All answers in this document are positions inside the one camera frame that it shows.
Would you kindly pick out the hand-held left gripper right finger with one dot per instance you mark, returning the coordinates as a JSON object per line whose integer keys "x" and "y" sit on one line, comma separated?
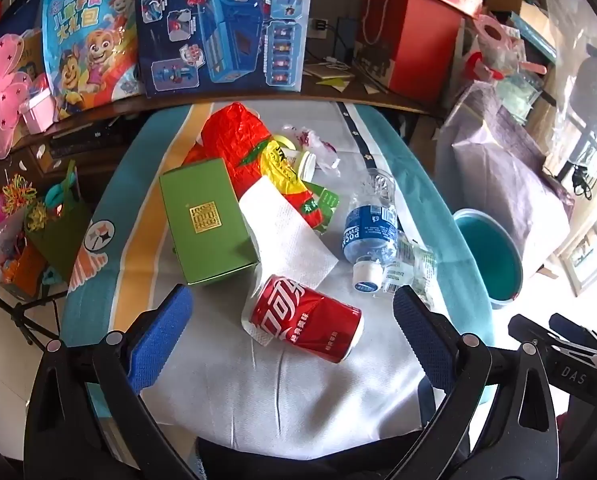
{"x": 423, "y": 340}

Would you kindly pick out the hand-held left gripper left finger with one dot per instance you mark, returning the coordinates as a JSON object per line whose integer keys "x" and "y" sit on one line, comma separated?
{"x": 161, "y": 342}

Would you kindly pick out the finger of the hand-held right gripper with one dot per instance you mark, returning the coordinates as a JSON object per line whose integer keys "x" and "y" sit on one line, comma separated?
{"x": 573, "y": 327}
{"x": 528, "y": 330}

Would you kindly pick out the clear plastic packet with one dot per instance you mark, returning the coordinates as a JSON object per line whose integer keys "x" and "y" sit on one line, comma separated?
{"x": 409, "y": 265}

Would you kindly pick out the teal bucket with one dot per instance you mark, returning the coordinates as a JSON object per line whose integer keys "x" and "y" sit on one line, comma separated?
{"x": 488, "y": 255}

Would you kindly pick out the plastic water bottle blue label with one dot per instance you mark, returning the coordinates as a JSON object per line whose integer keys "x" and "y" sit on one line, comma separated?
{"x": 371, "y": 230}

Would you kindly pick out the red soda can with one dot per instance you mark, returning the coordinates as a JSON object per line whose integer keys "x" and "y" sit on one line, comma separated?
{"x": 298, "y": 320}

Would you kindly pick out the green cardboard box gold emblem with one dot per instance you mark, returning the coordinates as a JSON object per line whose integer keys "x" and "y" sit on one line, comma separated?
{"x": 203, "y": 220}

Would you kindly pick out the white paper napkin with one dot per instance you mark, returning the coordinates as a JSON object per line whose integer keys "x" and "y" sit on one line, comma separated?
{"x": 288, "y": 245}

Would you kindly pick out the yellow green snack wrapper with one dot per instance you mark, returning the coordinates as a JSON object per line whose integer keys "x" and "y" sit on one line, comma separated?
{"x": 288, "y": 180}

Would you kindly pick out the white plastic jar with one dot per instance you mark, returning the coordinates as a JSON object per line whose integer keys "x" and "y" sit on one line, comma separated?
{"x": 306, "y": 165}

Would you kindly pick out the red foil snack bag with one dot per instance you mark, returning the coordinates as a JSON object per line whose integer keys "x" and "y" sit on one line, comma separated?
{"x": 233, "y": 135}

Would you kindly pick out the black tripod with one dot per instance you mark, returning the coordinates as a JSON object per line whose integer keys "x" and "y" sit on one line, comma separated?
{"x": 23, "y": 320}

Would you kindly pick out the green gift bag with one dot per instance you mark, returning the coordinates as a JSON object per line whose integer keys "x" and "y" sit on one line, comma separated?
{"x": 63, "y": 235}

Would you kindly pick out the purple woven sack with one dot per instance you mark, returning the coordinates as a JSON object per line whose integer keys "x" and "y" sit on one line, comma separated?
{"x": 503, "y": 175}

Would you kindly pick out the pile of colourful toys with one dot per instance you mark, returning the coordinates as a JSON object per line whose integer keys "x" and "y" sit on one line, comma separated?
{"x": 3, "y": 240}

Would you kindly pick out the pink gift box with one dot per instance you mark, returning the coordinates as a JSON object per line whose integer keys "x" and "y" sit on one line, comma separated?
{"x": 38, "y": 110}

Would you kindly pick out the wooden desk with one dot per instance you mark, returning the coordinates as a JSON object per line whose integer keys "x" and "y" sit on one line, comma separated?
{"x": 323, "y": 91}

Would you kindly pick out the yellow paper sheet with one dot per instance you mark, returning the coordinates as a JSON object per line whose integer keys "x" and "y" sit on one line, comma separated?
{"x": 328, "y": 72}

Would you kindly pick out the pink plastic toy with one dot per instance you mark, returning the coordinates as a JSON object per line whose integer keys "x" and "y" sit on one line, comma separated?
{"x": 493, "y": 42}

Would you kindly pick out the pink butterfly wings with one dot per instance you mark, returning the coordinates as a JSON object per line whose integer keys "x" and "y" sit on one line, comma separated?
{"x": 3, "y": 85}

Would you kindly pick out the cartoon puppy snack bag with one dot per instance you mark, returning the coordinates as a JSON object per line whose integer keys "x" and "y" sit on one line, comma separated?
{"x": 88, "y": 45}

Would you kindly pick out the blue toy box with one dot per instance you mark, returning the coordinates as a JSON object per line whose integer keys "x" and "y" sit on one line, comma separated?
{"x": 228, "y": 25}

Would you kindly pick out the white wall socket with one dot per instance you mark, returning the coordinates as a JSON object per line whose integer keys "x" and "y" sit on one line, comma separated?
{"x": 318, "y": 27}

